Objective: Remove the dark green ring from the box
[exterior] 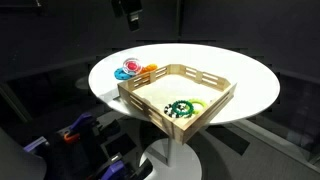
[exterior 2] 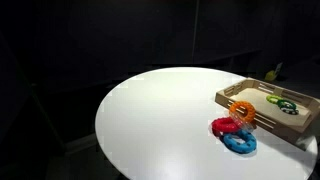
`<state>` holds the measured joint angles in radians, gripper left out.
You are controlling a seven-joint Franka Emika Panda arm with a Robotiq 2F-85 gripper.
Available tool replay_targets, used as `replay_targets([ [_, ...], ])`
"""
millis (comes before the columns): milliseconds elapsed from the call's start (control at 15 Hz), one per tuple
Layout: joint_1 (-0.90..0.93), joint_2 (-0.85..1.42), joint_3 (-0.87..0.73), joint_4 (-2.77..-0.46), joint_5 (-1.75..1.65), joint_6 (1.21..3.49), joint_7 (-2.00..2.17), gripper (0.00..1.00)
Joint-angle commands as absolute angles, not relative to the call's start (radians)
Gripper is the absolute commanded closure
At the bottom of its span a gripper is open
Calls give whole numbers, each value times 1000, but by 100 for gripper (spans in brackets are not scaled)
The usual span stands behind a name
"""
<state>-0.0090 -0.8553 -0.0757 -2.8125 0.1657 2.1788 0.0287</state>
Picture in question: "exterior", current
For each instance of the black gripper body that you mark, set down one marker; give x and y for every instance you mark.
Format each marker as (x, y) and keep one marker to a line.
(134, 15)

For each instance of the purple clamp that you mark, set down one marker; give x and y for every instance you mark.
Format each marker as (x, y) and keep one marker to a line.
(113, 168)
(34, 145)
(83, 120)

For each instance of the wooden slatted tray box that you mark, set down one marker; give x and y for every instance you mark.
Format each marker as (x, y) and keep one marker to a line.
(186, 131)

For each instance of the white table pedestal base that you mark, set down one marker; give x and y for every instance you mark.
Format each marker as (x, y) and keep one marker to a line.
(180, 160)

